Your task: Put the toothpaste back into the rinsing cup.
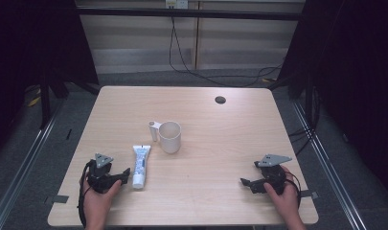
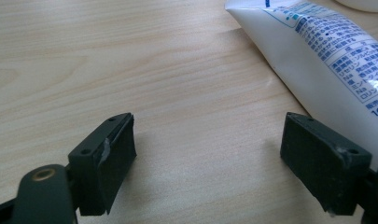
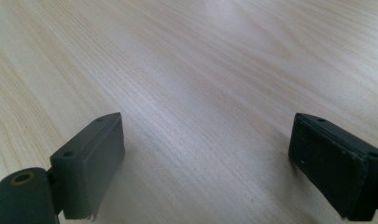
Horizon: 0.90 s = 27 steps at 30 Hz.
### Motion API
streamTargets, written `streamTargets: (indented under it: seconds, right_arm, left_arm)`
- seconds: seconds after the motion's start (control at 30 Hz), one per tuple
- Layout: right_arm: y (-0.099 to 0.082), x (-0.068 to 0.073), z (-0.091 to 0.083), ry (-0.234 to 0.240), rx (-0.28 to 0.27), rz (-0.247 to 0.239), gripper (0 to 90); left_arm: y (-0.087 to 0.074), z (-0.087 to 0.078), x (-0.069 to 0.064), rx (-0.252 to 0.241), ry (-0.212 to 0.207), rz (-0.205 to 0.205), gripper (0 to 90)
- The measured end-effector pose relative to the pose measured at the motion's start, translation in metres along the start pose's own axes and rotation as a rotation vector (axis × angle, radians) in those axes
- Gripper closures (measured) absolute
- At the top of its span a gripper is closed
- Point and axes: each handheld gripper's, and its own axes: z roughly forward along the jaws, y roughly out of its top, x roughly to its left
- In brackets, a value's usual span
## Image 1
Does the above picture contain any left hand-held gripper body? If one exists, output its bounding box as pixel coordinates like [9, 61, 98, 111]
[85, 152, 123, 195]

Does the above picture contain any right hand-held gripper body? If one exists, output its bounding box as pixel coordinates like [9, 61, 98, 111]
[253, 153, 293, 196]

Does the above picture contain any person's left hand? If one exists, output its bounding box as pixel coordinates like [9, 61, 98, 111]
[82, 178, 123, 222]

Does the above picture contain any person's right hand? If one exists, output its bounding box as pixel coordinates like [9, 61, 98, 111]
[262, 165, 301, 221]

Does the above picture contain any white toothpaste tube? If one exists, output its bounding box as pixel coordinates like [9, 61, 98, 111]
[131, 145, 152, 190]

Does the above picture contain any grey tape strip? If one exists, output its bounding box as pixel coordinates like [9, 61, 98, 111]
[43, 195, 70, 206]
[299, 189, 320, 199]

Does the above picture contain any yellow floor object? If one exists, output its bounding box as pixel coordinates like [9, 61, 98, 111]
[26, 87, 42, 108]

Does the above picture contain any black curtain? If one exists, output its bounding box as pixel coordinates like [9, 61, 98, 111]
[0, 0, 100, 161]
[277, 0, 388, 200]

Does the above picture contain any red and black gripper cable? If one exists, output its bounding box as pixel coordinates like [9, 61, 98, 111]
[284, 171, 303, 209]

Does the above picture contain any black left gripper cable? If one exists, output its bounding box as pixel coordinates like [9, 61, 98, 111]
[77, 160, 95, 229]

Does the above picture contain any bundle of black floor cables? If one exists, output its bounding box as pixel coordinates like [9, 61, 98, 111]
[287, 85, 322, 158]

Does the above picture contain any metal floor rail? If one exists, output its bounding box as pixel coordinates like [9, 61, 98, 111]
[291, 101, 370, 230]
[0, 99, 66, 230]

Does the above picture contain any white cup with handle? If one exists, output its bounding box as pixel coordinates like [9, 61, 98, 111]
[148, 120, 183, 155]

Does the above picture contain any long black hanging cable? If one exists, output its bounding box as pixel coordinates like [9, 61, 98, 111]
[168, 15, 285, 88]

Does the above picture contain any black horizontal frame bar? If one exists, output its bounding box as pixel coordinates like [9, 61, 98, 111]
[76, 7, 307, 22]

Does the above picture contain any white wall socket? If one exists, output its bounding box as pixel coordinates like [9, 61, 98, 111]
[165, 0, 190, 11]

